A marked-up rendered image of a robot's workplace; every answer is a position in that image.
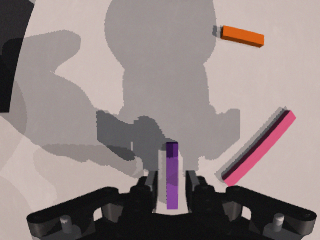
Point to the pink rod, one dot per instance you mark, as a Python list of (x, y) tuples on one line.
[(259, 149)]

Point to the purple rod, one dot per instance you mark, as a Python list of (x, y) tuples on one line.
[(172, 174)]

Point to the orange rod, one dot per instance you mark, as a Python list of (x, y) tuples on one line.
[(242, 36)]

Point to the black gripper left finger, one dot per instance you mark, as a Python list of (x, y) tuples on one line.
[(74, 219)]

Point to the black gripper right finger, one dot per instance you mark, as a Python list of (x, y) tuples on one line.
[(270, 217)]

